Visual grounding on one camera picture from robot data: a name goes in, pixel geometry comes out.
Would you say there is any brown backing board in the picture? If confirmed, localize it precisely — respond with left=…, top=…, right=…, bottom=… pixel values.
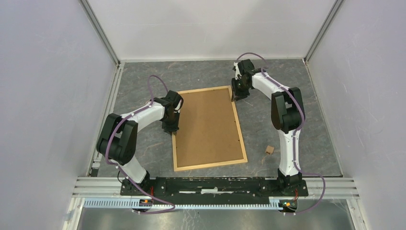
left=175, top=88, right=244, bottom=168

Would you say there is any wooden picture frame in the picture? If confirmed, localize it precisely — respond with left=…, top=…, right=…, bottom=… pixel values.
left=171, top=85, right=248, bottom=173

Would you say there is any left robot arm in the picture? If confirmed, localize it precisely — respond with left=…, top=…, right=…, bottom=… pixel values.
left=96, top=90, right=184, bottom=195

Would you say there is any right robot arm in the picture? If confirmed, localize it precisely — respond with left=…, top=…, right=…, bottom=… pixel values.
left=231, top=59, right=305, bottom=196

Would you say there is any small brown cube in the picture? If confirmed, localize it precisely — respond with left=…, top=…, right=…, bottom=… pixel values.
left=265, top=146, right=274, bottom=155

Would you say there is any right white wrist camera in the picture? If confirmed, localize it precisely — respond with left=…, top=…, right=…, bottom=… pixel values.
left=232, top=62, right=240, bottom=80

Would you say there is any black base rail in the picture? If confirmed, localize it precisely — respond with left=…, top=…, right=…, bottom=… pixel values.
left=120, top=177, right=309, bottom=207

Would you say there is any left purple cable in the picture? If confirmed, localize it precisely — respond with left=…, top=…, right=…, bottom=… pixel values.
left=104, top=75, right=176, bottom=215

